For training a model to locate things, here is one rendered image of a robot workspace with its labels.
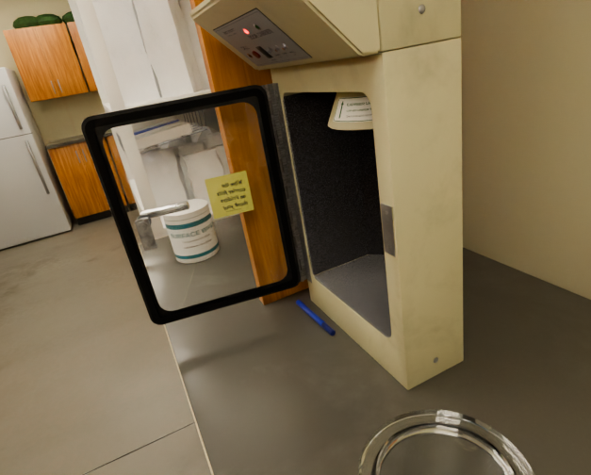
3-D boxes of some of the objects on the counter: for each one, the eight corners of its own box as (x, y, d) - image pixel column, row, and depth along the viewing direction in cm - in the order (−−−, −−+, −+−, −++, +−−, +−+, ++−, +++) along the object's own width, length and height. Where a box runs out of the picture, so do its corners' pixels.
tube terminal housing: (402, 261, 98) (373, -154, 68) (526, 328, 71) (569, -323, 40) (310, 300, 90) (229, -155, 60) (408, 391, 62) (352, -369, 32)
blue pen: (301, 303, 89) (300, 299, 89) (336, 334, 78) (335, 329, 77) (296, 304, 89) (295, 301, 89) (331, 336, 77) (330, 332, 77)
